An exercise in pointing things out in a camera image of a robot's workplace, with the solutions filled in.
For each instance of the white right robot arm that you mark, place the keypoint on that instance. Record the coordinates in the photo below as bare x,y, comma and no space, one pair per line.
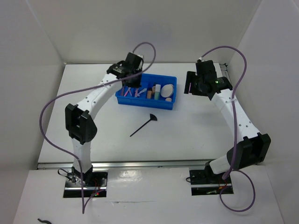
250,145

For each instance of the BB cream bottle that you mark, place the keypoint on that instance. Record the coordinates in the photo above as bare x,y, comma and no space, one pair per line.
153,89

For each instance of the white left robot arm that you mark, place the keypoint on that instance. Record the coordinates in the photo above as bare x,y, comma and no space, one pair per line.
79,118

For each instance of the green bottle white cap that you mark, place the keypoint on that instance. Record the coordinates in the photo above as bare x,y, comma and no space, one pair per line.
157,91

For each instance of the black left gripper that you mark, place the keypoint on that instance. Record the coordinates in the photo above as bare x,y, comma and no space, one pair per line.
136,85

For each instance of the aluminium table edge rail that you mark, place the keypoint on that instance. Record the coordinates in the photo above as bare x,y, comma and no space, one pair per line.
129,164

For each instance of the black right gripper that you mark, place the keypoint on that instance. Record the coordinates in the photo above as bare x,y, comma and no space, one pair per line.
191,76

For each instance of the pink brow comb brush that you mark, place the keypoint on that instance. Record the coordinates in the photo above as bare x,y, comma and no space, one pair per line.
122,91

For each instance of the purple eyelash curler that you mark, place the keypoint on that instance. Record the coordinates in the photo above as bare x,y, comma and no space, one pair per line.
140,92

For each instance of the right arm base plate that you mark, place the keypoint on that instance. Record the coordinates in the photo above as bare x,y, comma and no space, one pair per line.
204,185

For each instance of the black fan brush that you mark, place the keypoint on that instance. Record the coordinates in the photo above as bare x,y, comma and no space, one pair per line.
152,117

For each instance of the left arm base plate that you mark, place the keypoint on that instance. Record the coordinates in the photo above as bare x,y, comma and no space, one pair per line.
97,185

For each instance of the blue plastic organizer bin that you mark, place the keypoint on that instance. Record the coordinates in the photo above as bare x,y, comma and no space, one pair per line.
147,81

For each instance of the beige square foundation bottle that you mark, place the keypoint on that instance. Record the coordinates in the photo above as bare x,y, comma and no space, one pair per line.
149,94

